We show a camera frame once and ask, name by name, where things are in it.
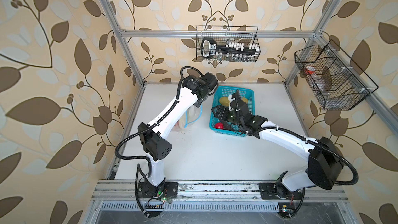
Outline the clear zip top bag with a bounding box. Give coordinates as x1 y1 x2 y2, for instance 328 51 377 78
172 106 203 132

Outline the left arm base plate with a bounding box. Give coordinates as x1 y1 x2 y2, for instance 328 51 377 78
138 181 179 199

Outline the yellow toy lemon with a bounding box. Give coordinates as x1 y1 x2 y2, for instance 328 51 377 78
219 96 230 107

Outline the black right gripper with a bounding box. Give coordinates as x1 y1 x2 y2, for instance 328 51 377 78
211 105 243 129

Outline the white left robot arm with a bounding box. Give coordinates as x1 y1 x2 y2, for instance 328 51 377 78
115 66 219 188

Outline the white toy radish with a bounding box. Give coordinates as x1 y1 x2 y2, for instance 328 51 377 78
186 106 202 125

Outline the red capped clear bottle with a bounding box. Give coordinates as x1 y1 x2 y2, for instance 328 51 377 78
304 65 324 84

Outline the side black wire basket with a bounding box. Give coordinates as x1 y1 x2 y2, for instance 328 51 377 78
294 40 379 111

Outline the back black wire basket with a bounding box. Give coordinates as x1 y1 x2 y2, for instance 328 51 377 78
195 25 261 63

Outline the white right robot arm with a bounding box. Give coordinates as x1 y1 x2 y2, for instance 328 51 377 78
211 90 359 199

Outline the black tool in basket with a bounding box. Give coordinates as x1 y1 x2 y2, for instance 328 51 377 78
200 37 217 58

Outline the teal plastic basket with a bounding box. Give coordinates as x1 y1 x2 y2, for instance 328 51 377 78
209 86 255 137

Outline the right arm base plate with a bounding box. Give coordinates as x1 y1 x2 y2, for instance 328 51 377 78
258 182 303 200

